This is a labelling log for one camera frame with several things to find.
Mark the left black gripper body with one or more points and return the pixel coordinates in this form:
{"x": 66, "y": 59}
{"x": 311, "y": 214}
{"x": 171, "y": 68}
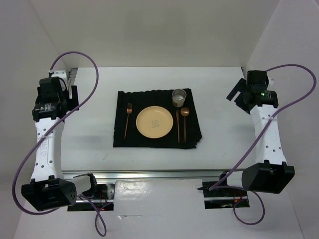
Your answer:
{"x": 71, "y": 103}

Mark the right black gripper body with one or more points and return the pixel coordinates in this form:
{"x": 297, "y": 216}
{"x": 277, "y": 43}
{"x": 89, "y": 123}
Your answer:
{"x": 241, "y": 87}

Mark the copper spoon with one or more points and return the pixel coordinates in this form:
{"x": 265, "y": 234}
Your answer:
{"x": 185, "y": 112}

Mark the paper cup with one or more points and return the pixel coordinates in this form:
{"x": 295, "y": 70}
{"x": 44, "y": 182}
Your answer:
{"x": 178, "y": 97}

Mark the copper fork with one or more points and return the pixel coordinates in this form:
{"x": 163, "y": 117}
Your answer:
{"x": 128, "y": 111}

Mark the copper knife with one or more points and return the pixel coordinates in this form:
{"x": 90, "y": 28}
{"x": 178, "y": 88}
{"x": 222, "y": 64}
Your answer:
{"x": 178, "y": 130}

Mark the black cloth placemat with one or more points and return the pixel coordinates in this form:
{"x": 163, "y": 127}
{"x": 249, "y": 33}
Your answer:
{"x": 161, "y": 98}

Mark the beige plate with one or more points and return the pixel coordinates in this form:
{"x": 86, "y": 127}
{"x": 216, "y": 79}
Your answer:
{"x": 154, "y": 122}

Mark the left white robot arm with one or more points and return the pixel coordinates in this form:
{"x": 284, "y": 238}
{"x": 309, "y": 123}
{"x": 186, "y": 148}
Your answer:
{"x": 47, "y": 188}

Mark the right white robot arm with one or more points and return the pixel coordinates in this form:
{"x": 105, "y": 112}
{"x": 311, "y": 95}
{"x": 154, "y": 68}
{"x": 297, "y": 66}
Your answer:
{"x": 270, "y": 173}

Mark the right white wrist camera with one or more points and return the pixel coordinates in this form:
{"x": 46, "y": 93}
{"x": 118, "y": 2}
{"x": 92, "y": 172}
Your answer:
{"x": 270, "y": 83}

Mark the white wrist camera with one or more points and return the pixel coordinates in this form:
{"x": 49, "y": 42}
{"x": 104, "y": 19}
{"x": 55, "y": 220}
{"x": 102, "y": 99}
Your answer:
{"x": 270, "y": 83}
{"x": 59, "y": 73}

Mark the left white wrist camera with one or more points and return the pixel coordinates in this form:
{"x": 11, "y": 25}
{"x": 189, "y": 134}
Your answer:
{"x": 59, "y": 73}

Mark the aluminium table frame rail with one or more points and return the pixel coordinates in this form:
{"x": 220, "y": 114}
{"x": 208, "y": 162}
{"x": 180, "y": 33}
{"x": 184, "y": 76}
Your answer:
{"x": 87, "y": 140}

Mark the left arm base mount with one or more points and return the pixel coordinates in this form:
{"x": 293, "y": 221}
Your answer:
{"x": 102, "y": 198}

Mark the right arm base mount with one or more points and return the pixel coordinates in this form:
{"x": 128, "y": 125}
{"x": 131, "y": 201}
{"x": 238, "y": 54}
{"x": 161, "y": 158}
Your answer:
{"x": 223, "y": 198}

